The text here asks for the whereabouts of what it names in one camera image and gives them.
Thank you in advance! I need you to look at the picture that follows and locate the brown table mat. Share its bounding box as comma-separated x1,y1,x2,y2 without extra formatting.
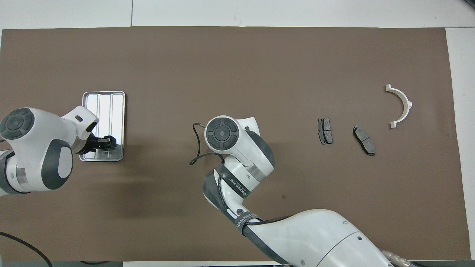
0,26,461,262

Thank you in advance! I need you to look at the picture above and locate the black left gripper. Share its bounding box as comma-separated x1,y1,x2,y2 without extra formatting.
79,135,118,154

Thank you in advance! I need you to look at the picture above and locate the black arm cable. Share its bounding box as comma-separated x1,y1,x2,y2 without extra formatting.
189,122,225,166
0,231,55,267

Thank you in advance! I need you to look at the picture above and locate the silver metal tray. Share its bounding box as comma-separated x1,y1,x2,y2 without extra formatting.
79,91,125,162

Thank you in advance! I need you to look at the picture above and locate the curved dark brake pad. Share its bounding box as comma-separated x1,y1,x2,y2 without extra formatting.
353,125,376,156

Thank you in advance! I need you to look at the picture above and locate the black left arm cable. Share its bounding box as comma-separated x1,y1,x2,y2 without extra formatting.
0,231,55,267

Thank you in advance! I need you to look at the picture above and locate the white curved plastic bracket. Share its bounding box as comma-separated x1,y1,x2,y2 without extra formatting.
385,84,413,129

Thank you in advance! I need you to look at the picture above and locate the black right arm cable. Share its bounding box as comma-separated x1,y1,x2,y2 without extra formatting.
189,122,225,166

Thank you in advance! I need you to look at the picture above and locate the rectangular dark brake pad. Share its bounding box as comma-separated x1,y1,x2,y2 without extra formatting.
318,118,333,145

